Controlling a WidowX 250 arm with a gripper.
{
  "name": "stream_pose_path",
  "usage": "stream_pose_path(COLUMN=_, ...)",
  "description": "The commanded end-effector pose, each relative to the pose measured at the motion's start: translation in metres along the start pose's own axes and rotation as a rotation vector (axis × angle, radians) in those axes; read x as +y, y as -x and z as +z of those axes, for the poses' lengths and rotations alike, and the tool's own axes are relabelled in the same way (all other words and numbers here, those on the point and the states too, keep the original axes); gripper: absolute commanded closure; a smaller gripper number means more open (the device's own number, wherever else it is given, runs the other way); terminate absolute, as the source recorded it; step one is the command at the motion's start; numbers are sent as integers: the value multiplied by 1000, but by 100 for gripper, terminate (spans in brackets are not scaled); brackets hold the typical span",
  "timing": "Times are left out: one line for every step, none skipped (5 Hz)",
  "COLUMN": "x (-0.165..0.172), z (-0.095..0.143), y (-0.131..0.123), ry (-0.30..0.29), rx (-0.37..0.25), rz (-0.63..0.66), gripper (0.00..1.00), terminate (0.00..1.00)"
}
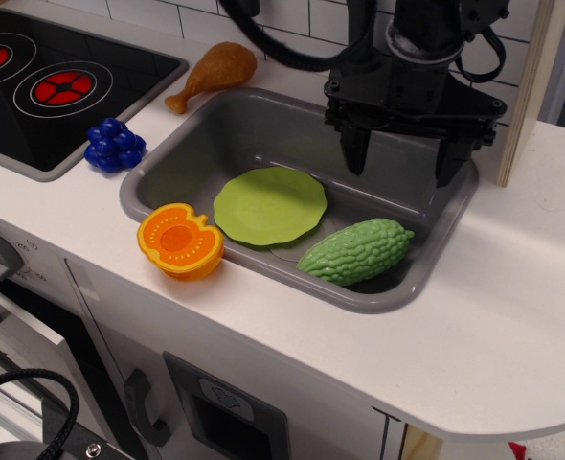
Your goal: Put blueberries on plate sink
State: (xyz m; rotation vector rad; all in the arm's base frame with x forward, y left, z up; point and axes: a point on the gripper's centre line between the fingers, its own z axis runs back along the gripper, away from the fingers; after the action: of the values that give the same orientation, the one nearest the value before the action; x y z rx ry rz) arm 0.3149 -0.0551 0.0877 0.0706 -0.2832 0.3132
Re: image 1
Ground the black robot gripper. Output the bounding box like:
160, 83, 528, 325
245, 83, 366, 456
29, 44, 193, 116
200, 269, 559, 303
324, 45, 507, 188

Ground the blue toy blueberry cluster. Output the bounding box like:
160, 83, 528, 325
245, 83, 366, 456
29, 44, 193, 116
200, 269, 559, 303
84, 118, 147, 173

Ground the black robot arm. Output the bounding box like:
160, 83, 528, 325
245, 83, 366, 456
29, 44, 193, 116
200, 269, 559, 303
325, 1, 509, 187

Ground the green toy plate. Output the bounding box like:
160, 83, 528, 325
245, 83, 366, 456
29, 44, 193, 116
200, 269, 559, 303
214, 167, 328, 246

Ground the green toy bitter melon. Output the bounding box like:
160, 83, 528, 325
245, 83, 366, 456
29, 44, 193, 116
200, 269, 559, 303
296, 218, 415, 287

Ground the brown toy chicken drumstick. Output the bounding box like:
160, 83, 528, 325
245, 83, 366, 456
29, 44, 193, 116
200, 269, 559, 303
165, 42, 258, 114

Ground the orange toy pumpkin half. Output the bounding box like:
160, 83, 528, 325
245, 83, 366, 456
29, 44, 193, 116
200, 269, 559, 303
137, 203, 224, 281

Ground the grey dispenser panel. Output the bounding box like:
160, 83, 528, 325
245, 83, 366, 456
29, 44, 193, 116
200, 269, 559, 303
163, 352, 291, 460

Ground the black toy stovetop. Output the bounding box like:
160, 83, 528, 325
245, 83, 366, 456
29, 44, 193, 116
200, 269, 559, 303
0, 9, 189, 182

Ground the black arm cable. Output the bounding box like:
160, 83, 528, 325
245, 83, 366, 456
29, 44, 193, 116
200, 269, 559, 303
217, 0, 377, 73

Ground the wooden side post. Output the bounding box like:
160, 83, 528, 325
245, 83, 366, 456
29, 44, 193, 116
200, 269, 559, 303
495, 0, 565, 188

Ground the grey cabinet door handle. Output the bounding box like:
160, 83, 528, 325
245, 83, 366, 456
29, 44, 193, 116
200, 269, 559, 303
124, 369, 171, 448

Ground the black braided cable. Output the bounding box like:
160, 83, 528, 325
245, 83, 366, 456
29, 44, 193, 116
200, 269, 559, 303
0, 367, 80, 460

